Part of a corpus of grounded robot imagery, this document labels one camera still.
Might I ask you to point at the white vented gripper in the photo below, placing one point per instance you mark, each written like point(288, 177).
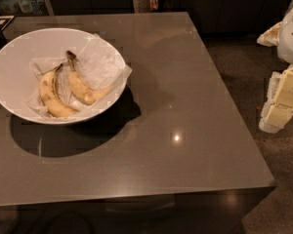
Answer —
point(291, 38)

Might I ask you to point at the spotted yellow banana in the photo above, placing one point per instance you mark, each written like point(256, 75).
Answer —
point(78, 87)
point(49, 95)

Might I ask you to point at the white paper bowl liner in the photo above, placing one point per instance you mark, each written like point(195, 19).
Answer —
point(99, 65)

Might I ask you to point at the white ceramic bowl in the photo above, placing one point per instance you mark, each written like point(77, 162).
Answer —
point(16, 80)

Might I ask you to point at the hanging badge with photo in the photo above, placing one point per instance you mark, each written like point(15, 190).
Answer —
point(153, 5)

